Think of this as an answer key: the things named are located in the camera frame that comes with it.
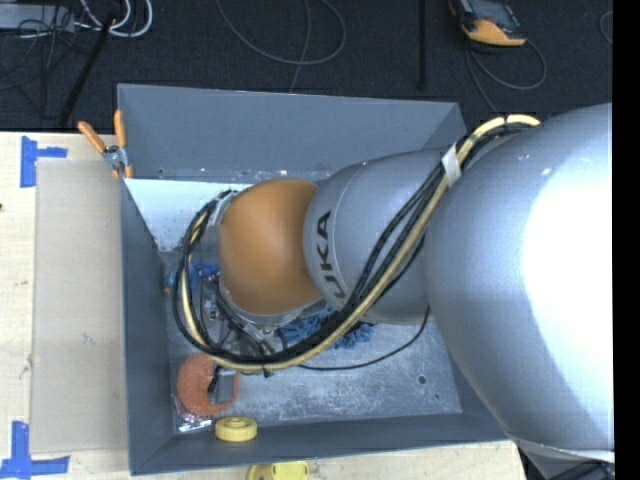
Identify pale flat board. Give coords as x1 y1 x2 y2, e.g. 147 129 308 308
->
28 159 129 457

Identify yellow ring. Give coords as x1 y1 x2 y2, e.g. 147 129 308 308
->
245 460 311 480
214 415 259 443

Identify orange round sponge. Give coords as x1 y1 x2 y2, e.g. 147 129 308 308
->
175 352 241 417

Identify clear plastic packet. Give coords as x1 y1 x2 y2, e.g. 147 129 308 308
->
171 393 214 435

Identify grey metal bin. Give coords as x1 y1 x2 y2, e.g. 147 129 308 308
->
116 83 507 477

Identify blue fluffy cloth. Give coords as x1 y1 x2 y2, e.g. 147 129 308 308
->
188 259 377 351

